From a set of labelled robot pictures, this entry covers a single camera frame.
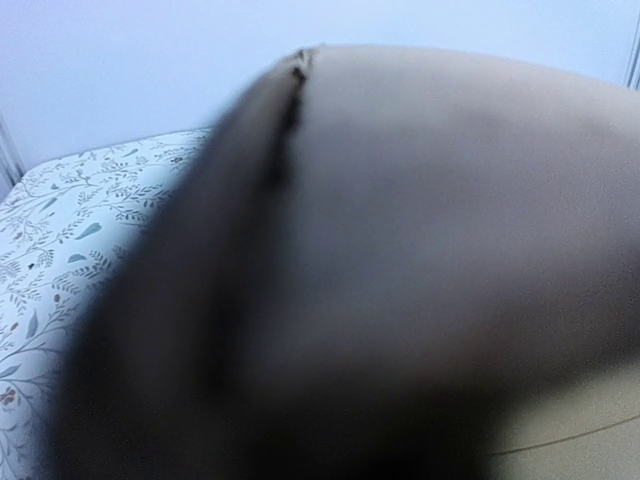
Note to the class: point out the brown cardboard box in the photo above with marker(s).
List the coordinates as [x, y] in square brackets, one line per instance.
[378, 251]

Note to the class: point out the floral patterned table mat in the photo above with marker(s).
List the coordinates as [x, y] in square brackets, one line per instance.
[64, 227]

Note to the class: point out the left aluminium frame post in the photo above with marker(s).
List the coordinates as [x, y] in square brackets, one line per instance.
[12, 167]

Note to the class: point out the aluminium frame post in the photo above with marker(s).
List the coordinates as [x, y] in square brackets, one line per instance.
[12, 167]
[631, 77]

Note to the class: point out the right aluminium frame post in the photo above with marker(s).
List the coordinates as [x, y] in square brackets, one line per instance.
[631, 77]

